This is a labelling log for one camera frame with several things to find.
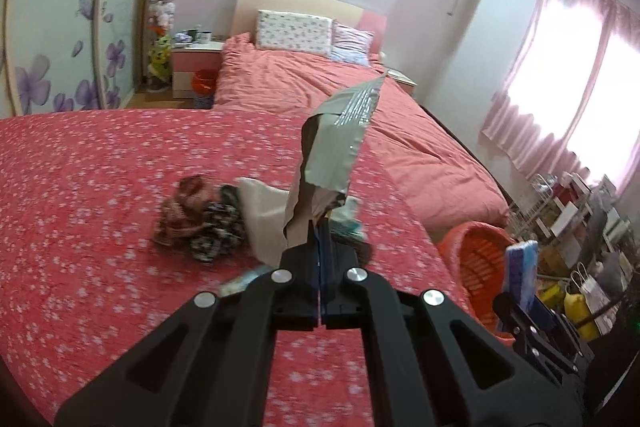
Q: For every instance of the pink white nightstand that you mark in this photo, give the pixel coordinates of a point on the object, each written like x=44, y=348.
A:
x=187, y=67

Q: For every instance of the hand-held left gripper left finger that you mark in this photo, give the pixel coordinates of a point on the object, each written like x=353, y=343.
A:
x=300, y=267

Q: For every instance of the grey plastic mailer bag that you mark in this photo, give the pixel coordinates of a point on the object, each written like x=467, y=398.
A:
x=330, y=147

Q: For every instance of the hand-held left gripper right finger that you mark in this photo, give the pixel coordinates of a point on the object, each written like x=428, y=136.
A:
x=326, y=267

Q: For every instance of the black floral scrunchie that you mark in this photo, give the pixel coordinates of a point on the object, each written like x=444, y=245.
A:
x=215, y=232

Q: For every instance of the brown patterned scrunchie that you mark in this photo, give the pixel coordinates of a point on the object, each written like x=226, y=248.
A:
x=182, y=207

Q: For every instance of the pink curtains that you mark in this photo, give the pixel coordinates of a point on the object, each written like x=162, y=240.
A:
x=530, y=67

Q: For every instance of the white standing air conditioner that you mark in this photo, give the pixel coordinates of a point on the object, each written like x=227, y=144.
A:
x=435, y=7

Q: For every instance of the red floral tablecloth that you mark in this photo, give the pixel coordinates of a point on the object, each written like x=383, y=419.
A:
x=100, y=187

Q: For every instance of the orange plastic basket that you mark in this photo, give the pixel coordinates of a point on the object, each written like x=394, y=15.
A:
x=475, y=267

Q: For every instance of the grey blue sock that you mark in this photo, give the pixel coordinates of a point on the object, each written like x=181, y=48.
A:
x=240, y=283

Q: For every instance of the yellow plastic bottle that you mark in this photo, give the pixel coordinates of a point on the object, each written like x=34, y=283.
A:
x=580, y=312

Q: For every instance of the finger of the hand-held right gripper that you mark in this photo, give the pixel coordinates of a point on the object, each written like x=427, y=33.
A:
x=542, y=314
x=522, y=272

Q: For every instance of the pink striped pillow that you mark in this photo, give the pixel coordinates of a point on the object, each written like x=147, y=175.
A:
x=350, y=44

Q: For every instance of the small orange bin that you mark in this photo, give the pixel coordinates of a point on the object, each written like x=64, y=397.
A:
x=204, y=87

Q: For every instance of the floral sliding-door wardrobe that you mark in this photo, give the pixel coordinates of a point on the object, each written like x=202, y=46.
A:
x=55, y=32

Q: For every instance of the beige cloth piece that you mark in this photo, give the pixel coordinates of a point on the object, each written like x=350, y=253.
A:
x=262, y=217

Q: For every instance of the bed with pink duvet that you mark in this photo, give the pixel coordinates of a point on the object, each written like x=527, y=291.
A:
x=400, y=142

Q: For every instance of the white floral pillow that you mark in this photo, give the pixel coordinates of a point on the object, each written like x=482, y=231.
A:
x=292, y=32

